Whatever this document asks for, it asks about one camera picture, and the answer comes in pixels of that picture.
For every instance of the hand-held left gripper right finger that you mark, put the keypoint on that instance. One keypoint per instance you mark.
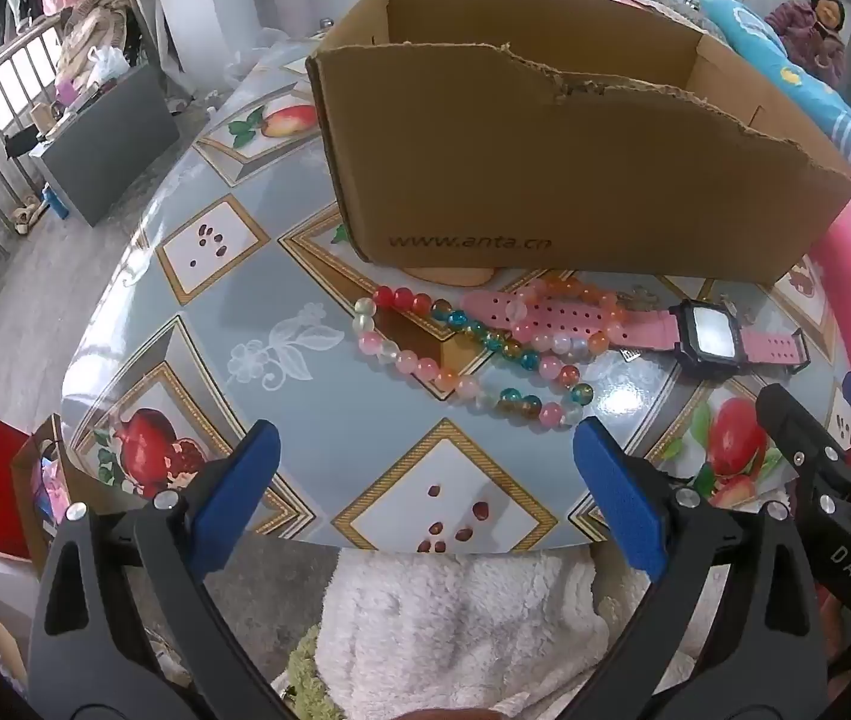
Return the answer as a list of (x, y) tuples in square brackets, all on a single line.
[(616, 495)]

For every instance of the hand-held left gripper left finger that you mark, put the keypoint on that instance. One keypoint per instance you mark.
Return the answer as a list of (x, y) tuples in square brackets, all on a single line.
[(241, 487)]

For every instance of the torn cardboard box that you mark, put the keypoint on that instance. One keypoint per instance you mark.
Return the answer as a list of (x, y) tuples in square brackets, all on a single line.
[(545, 165)]

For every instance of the brown paper bag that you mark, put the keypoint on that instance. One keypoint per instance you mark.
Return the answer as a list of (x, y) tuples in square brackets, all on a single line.
[(39, 495)]

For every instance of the green fuzzy garment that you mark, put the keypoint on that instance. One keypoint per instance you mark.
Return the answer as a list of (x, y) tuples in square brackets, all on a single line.
[(309, 679)]

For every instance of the white fluffy towel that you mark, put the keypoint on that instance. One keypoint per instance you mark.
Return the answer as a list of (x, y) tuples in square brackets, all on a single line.
[(455, 630)]

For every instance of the pair of sandals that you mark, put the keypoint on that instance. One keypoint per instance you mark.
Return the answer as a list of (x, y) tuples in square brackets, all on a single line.
[(24, 216)]

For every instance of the grey cabinet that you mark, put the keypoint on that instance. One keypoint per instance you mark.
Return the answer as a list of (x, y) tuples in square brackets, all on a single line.
[(110, 150)]

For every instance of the blue printed pillow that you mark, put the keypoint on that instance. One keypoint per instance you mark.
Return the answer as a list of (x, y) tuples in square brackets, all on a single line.
[(770, 45)]

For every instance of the grey patterned blanket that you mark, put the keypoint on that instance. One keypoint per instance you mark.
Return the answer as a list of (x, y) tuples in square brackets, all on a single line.
[(669, 11)]

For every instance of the white plastic bag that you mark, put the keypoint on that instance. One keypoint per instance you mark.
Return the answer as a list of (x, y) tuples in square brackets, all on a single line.
[(106, 64)]

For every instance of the pile of clothes and bags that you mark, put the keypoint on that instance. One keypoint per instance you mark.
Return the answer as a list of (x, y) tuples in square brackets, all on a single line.
[(106, 15)]

